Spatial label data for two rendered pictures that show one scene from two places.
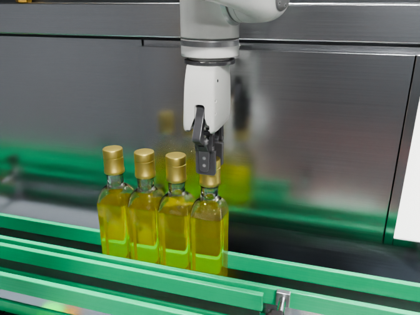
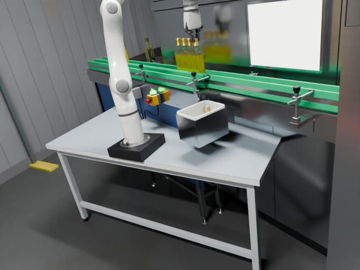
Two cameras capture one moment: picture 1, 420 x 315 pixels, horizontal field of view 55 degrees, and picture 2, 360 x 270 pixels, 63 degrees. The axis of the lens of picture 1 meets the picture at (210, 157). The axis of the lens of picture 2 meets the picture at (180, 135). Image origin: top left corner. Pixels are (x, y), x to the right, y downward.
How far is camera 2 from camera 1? 137 cm
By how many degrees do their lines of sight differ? 38
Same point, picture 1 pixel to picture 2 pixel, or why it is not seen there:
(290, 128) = (222, 29)
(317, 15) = not seen: outside the picture
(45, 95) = (173, 27)
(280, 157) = (222, 39)
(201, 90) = (186, 18)
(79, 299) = (166, 76)
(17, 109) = (168, 33)
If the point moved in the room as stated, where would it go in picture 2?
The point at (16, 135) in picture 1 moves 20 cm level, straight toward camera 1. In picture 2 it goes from (169, 42) to (163, 46)
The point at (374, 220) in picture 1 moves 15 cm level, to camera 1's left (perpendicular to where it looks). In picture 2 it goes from (245, 58) to (222, 59)
